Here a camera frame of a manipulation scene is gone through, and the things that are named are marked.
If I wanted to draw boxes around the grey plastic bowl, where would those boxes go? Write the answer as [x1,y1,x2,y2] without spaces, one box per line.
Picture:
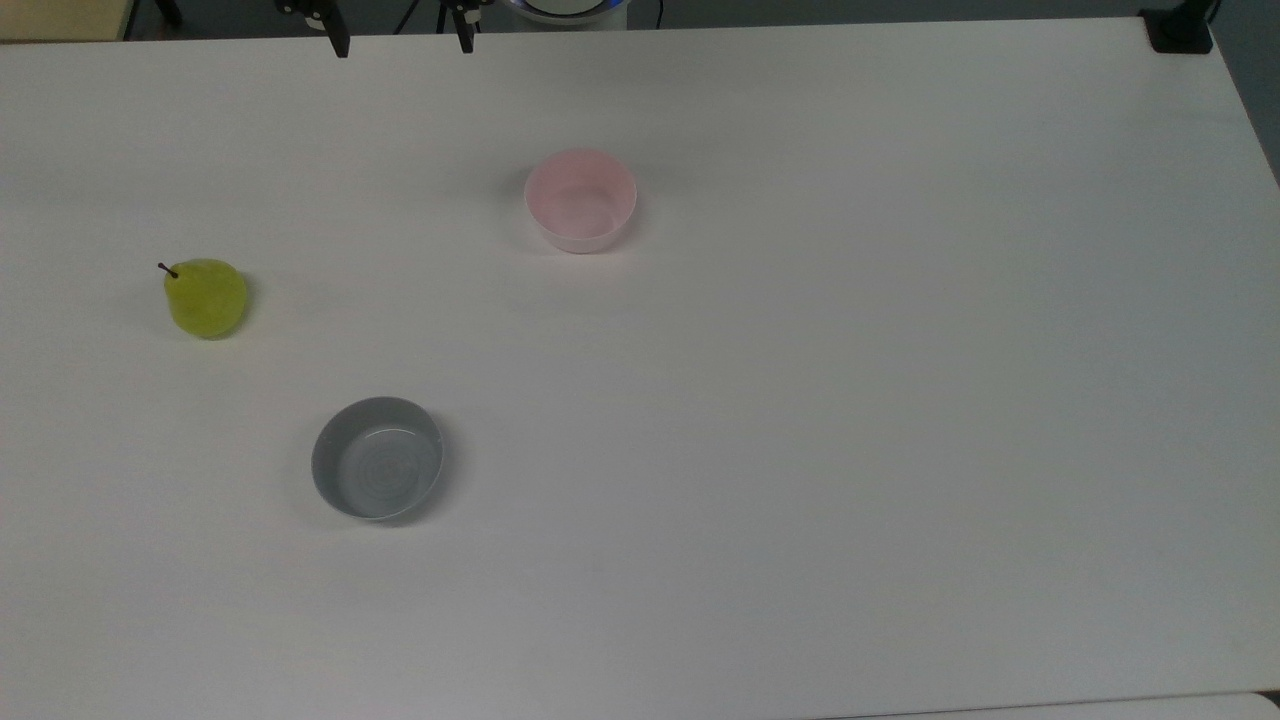
[310,396,446,523]

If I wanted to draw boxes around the yellow-green pear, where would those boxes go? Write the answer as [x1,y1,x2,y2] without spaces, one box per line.
[157,258,250,341]

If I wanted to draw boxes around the beige cabinet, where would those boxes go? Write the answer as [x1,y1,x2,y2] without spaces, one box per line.
[0,0,137,43]

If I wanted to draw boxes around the pink plastic bowl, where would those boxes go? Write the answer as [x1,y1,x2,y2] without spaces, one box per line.
[523,147,639,255]

